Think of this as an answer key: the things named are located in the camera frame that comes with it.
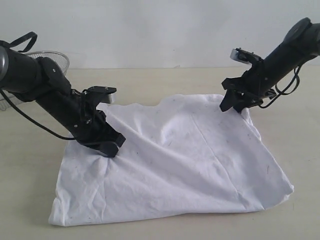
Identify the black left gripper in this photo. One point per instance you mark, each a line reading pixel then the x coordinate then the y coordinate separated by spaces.
pixel 87 124

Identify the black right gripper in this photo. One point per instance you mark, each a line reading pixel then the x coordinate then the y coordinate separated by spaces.
pixel 249 89

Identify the white cotton t-shirt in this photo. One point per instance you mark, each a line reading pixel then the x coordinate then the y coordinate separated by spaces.
pixel 181 156

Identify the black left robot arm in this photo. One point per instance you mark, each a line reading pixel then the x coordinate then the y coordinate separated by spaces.
pixel 41 80

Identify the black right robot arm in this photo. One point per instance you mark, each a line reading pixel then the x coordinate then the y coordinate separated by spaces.
pixel 300 45

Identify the metal mesh basket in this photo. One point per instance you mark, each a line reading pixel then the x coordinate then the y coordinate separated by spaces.
pixel 29 78

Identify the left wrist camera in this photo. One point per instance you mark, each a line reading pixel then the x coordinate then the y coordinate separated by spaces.
pixel 93 96

